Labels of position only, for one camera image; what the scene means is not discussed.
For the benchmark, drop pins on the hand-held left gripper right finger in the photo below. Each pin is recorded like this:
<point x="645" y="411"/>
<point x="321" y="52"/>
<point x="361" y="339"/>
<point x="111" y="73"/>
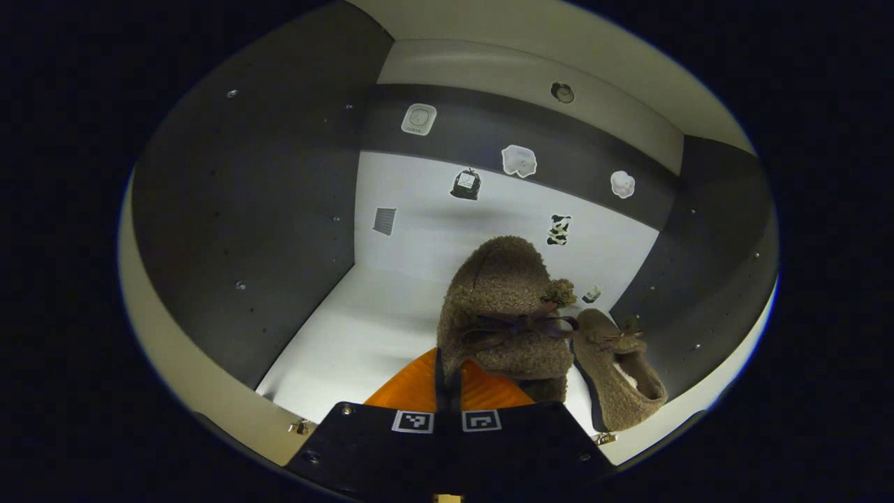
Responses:
<point x="531" y="447"/>

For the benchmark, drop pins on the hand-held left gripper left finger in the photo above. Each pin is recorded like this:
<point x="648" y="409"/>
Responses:
<point x="363" y="447"/>

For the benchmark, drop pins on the brown fuzzy shoe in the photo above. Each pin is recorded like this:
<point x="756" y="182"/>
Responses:
<point x="503" y="293"/>
<point x="614" y="391"/>

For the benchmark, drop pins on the white shoe cabinet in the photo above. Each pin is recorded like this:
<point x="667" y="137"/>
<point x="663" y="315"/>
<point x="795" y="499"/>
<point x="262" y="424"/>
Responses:
<point x="433" y="230"/>

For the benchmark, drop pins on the metal door hinge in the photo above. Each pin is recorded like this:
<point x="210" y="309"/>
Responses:
<point x="605" y="439"/>
<point x="301" y="426"/>

